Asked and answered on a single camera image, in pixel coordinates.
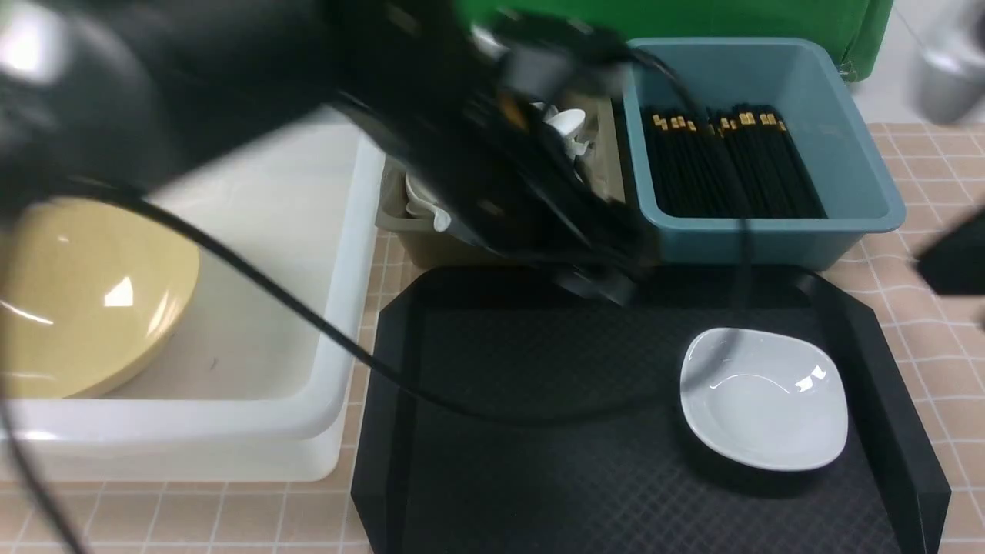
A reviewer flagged small white sauce dish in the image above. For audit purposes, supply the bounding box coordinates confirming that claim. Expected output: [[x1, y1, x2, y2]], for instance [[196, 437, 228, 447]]
[[679, 327, 850, 472]]

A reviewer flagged yellow noodle bowl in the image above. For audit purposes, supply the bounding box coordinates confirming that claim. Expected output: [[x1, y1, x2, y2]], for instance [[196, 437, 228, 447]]
[[2, 200, 200, 399]]

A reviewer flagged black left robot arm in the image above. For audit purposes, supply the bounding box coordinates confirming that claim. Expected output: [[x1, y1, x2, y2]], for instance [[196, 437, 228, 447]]
[[2, 1, 655, 302]]

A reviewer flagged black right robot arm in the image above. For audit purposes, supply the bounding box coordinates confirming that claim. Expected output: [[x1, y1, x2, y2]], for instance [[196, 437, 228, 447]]
[[915, 206, 984, 298]]

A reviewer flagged olive plastic spoon bin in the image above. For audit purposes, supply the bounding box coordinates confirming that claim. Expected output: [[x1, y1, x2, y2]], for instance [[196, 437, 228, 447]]
[[376, 95, 625, 270]]

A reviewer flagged pile of white spoons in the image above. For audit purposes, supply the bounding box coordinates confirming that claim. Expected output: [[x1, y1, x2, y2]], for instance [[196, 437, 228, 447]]
[[404, 105, 590, 232]]

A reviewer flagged black plastic serving tray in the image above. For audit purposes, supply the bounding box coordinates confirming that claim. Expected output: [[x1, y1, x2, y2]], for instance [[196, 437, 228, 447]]
[[351, 266, 951, 553]]

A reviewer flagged large white plastic tub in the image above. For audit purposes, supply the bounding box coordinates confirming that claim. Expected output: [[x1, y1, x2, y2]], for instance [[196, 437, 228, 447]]
[[10, 112, 384, 482]]

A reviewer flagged pile of black chopsticks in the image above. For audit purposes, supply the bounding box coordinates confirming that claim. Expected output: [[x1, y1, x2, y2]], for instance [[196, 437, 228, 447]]
[[640, 104, 827, 219]]

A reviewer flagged teal plastic chopstick bin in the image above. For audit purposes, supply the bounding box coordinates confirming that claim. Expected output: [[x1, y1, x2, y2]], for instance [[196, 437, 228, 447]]
[[620, 36, 907, 271]]

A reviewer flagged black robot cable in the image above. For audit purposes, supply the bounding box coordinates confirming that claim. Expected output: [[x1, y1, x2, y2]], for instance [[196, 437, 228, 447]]
[[0, 46, 755, 554]]

